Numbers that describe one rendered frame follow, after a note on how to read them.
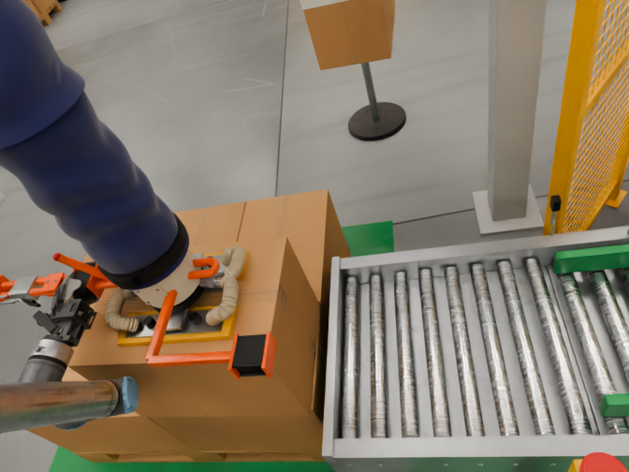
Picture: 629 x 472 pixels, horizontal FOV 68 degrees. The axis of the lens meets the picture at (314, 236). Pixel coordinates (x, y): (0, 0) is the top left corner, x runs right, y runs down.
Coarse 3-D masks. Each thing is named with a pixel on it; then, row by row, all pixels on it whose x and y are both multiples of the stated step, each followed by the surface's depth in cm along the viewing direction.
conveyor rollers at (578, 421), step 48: (432, 288) 162; (480, 288) 156; (576, 288) 148; (384, 336) 157; (432, 336) 150; (528, 336) 142; (624, 336) 134; (384, 384) 145; (432, 384) 140; (528, 384) 133; (576, 384) 130; (384, 432) 136; (480, 432) 128; (576, 432) 123; (624, 432) 119
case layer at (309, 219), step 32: (320, 192) 209; (192, 224) 219; (224, 224) 213; (256, 224) 207; (288, 224) 201; (320, 224) 196; (320, 256) 185; (320, 288) 175; (320, 320) 168; (320, 352) 162; (320, 384) 157; (128, 416) 162; (320, 416) 152; (96, 448) 195; (128, 448) 192; (160, 448) 188; (192, 448) 186; (224, 448) 183; (256, 448) 180; (288, 448) 177; (320, 448) 174
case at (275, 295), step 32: (256, 256) 139; (288, 256) 140; (256, 288) 131; (288, 288) 137; (96, 320) 139; (256, 320) 123; (288, 320) 134; (96, 352) 131; (128, 352) 128; (160, 352) 125; (192, 352) 122; (288, 352) 131; (160, 384) 135; (192, 384) 133; (224, 384) 130; (256, 384) 128; (288, 384) 129; (160, 416) 157; (192, 416) 154; (224, 416) 151; (256, 416) 148; (288, 416) 146
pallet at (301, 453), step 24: (96, 456) 204; (120, 456) 210; (144, 456) 206; (168, 456) 203; (192, 456) 194; (216, 456) 192; (240, 456) 195; (264, 456) 192; (288, 456) 190; (312, 456) 183
